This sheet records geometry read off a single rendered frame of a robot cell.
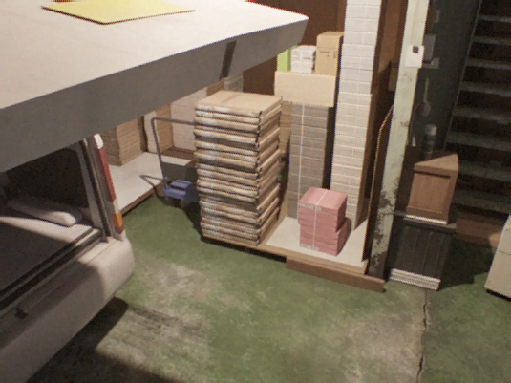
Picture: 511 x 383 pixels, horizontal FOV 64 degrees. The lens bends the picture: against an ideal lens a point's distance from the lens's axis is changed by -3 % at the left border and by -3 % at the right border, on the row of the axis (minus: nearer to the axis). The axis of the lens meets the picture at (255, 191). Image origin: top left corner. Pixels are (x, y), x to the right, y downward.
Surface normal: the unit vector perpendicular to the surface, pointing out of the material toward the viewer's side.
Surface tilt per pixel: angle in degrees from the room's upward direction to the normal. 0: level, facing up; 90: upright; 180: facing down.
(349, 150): 90
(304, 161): 90
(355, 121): 90
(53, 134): 106
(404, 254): 90
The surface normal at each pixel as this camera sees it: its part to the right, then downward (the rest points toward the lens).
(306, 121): -0.40, 0.42
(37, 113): 0.85, 0.45
